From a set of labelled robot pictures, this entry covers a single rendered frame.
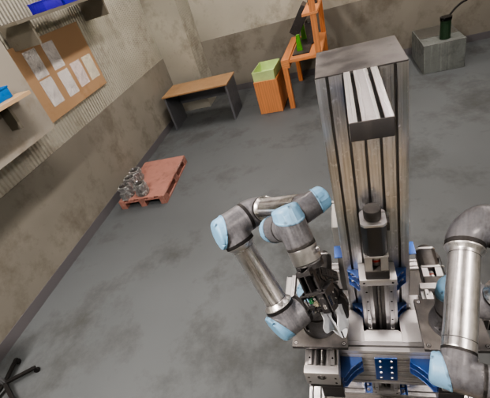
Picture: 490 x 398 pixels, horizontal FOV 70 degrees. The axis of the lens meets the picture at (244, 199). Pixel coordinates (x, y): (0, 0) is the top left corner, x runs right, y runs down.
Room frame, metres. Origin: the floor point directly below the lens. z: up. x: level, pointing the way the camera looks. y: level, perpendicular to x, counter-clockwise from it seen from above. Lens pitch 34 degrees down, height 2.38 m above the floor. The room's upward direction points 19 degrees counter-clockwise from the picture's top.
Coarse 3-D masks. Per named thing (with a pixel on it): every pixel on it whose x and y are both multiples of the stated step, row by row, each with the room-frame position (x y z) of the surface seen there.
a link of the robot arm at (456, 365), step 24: (480, 216) 0.61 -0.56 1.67; (456, 240) 0.59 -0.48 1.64; (480, 240) 0.57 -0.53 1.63; (456, 264) 0.55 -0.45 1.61; (480, 264) 0.53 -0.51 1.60; (456, 288) 0.49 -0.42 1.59; (480, 288) 0.49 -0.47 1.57; (456, 312) 0.45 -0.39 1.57; (456, 336) 0.40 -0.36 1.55; (432, 360) 0.38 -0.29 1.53; (456, 360) 0.36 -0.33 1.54; (432, 384) 0.35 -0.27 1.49; (456, 384) 0.33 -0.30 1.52; (480, 384) 0.31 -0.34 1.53
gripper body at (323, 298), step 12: (300, 276) 0.57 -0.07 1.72; (312, 276) 0.57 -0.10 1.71; (324, 276) 0.59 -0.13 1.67; (312, 288) 0.55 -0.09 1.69; (324, 288) 0.54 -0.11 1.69; (336, 288) 0.56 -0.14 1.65; (312, 300) 0.54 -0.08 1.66; (324, 300) 0.52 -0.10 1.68; (336, 300) 0.54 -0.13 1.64; (324, 312) 0.51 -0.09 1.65
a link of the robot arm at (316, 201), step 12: (312, 192) 0.80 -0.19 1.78; (324, 192) 0.79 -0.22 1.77; (252, 204) 1.06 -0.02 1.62; (264, 204) 0.99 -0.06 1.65; (276, 204) 0.91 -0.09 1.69; (300, 204) 0.77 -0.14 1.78; (312, 204) 0.76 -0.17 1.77; (324, 204) 0.77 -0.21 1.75; (252, 216) 1.04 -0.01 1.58; (264, 216) 0.99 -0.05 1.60; (312, 216) 0.75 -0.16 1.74
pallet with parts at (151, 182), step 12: (180, 156) 4.92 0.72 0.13; (132, 168) 4.68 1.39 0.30; (144, 168) 4.92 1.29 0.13; (156, 168) 4.79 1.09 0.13; (168, 168) 4.66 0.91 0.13; (180, 168) 4.76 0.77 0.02; (132, 180) 4.38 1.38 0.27; (144, 180) 4.54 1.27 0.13; (156, 180) 4.43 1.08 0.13; (168, 180) 4.31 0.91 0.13; (120, 192) 4.24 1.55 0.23; (132, 192) 4.22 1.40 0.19; (144, 192) 4.11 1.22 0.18; (156, 192) 4.10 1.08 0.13; (168, 192) 4.19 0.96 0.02; (120, 204) 4.18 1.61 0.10; (144, 204) 4.07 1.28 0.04
